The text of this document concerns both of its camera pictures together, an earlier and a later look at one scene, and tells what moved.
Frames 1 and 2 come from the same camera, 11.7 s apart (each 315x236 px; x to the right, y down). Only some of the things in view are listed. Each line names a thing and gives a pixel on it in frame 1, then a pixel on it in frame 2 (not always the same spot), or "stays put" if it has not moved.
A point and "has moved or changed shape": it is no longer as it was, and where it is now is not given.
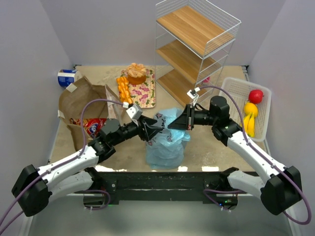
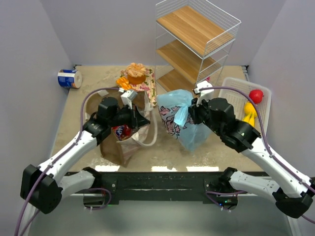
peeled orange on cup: x=136 y=73 stays put
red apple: x=256 y=96 stays put
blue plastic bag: x=166 y=150 to x=177 y=119
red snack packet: x=92 y=126 has moved or changed shape
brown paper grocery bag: x=80 y=99 to x=110 y=150
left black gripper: x=142 y=127 to x=134 y=117
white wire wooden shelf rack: x=193 y=39 stays put
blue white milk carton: x=65 y=77 stays put
